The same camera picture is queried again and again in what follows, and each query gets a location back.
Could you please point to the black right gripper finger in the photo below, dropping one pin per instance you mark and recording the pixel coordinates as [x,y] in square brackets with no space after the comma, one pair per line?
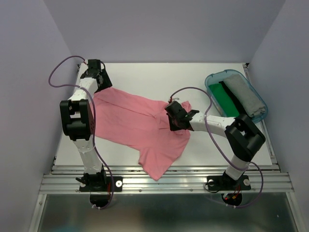
[172,126]
[184,124]

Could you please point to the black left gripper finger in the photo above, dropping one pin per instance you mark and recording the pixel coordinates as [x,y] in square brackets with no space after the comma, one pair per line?
[99,81]
[106,82]

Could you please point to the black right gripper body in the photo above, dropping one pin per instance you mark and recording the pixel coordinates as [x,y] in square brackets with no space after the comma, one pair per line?
[176,121]

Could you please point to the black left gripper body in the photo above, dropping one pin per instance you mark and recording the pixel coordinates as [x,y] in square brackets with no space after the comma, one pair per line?
[101,87]

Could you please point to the pink t-shirt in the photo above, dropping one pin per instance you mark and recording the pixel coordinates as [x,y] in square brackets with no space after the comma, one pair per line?
[141,124]

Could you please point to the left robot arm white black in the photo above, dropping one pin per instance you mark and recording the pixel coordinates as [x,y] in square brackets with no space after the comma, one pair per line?
[78,123]

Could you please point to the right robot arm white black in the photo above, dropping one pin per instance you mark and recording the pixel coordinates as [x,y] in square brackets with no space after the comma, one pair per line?
[244,138]

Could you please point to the rolled green t-shirt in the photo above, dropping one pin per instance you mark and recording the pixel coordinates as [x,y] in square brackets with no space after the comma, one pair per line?
[224,101]

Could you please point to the blue translucent plastic bin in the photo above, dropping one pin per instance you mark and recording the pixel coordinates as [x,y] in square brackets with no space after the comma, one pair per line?
[220,76]

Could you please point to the rolled black t-shirt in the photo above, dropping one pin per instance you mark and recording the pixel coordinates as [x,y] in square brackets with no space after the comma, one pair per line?
[234,99]

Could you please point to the rolled grey t-shirt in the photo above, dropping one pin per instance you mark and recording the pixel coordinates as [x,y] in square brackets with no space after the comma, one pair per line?
[249,100]

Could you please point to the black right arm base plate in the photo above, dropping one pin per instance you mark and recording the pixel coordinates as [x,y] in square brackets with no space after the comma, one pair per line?
[216,183]

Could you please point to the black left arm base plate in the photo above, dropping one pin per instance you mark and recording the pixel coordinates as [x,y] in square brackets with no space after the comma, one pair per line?
[116,184]

